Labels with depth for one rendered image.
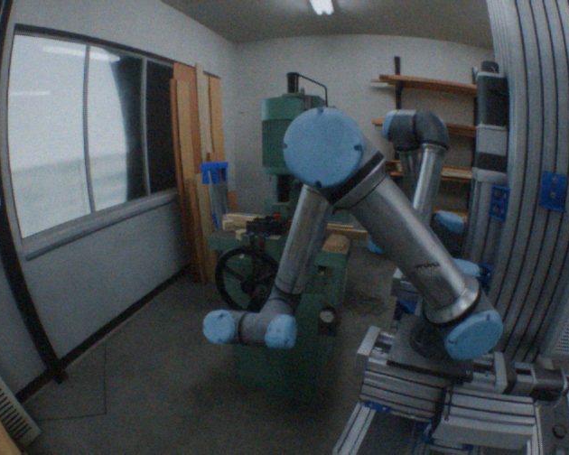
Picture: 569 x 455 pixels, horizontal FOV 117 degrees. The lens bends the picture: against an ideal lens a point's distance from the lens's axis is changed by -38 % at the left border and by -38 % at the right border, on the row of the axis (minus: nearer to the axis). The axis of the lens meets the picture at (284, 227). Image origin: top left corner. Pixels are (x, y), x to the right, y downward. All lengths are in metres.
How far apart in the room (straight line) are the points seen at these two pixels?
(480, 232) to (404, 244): 0.45
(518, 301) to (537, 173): 0.35
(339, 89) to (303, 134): 3.09
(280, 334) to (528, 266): 0.67
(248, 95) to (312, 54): 0.97
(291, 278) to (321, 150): 0.34
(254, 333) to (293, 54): 3.41
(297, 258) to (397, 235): 0.26
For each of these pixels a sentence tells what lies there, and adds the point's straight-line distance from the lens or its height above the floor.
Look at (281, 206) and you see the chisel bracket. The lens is 1.15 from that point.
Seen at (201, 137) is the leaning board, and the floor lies 1.37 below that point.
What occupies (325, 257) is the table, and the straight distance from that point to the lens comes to 1.04.
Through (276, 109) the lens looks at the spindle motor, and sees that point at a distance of 1.10.
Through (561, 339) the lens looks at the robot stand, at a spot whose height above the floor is 0.84.
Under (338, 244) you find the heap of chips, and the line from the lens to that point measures 1.04.
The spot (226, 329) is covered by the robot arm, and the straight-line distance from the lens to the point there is 0.59.
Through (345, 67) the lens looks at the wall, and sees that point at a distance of 3.54.
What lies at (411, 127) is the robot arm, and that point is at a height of 1.35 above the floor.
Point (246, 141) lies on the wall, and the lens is 3.71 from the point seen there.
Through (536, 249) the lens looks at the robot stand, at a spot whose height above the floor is 1.07.
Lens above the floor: 1.29
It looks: 17 degrees down
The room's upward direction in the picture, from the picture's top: straight up
